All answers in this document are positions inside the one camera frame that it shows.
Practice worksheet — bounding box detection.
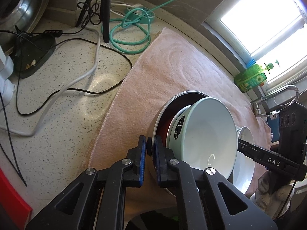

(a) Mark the white plug adapter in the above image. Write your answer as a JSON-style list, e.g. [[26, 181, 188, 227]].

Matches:
[[0, 47, 16, 110]]

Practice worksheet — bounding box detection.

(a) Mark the white ceramic bowl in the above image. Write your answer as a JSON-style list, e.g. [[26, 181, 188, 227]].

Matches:
[[233, 126, 255, 194]]

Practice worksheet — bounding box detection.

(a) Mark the dark green dish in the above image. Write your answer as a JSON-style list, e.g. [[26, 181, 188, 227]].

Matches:
[[10, 32, 56, 78]]

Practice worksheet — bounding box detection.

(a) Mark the blue plastic cup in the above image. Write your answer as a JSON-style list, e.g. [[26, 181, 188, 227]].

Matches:
[[246, 58, 256, 69]]

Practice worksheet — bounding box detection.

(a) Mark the black tripod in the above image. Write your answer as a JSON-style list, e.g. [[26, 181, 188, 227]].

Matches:
[[75, 0, 111, 43]]

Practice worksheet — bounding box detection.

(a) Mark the light blue ceramic bowl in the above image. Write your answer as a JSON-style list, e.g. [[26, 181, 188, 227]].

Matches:
[[166, 97, 237, 178]]

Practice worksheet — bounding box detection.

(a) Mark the red steel bowl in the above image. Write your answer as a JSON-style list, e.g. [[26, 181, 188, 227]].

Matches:
[[154, 91, 208, 147]]

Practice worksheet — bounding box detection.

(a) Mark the pink towel mat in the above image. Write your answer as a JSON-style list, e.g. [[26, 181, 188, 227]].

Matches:
[[88, 26, 273, 221]]

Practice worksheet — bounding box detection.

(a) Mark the steel pot lid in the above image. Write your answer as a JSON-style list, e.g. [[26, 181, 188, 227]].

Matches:
[[0, 0, 55, 53]]

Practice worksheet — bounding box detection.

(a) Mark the black cable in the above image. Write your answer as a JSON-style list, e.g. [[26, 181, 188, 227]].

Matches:
[[0, 0, 133, 187]]

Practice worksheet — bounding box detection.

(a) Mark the red object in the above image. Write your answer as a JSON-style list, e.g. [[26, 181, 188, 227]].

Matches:
[[1, 170, 32, 229]]

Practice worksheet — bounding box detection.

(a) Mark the green coiled cable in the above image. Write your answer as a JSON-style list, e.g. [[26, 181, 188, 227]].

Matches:
[[100, 0, 205, 55]]

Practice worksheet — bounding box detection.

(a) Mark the chrome kitchen faucet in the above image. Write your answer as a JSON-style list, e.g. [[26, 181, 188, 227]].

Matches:
[[250, 84, 300, 121]]

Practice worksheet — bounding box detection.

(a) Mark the white cable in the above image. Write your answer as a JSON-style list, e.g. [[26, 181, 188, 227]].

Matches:
[[0, 2, 142, 138]]

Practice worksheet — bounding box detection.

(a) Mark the white glove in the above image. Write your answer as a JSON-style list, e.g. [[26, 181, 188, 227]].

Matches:
[[250, 171, 294, 220]]

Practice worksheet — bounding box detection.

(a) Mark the teal round power strip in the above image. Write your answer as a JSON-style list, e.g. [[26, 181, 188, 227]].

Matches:
[[127, 7, 156, 24]]

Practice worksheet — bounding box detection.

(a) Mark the steel mixing bowl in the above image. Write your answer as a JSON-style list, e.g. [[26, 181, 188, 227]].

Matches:
[[146, 90, 212, 197]]

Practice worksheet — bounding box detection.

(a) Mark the green dish soap bottle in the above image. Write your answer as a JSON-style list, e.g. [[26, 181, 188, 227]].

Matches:
[[234, 60, 279, 93]]

